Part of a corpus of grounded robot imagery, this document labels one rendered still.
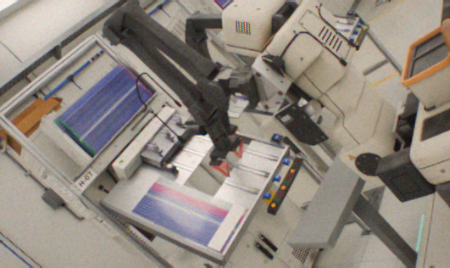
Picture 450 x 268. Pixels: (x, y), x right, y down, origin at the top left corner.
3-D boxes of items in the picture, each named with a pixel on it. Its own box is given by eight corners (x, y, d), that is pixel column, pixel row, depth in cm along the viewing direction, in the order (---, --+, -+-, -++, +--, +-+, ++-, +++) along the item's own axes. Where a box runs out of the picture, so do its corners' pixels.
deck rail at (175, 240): (226, 263, 156) (224, 256, 152) (224, 267, 155) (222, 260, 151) (105, 206, 188) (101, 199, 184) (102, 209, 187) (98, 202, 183)
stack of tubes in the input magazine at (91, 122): (153, 94, 214) (119, 61, 209) (95, 155, 185) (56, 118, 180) (146, 103, 224) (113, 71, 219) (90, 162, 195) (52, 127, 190)
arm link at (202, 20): (176, 18, 152) (189, 8, 158) (185, 47, 160) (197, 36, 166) (279, 19, 130) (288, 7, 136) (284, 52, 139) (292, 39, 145)
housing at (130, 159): (181, 126, 225) (176, 108, 215) (131, 187, 197) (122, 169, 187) (170, 123, 229) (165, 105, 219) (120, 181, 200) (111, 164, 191)
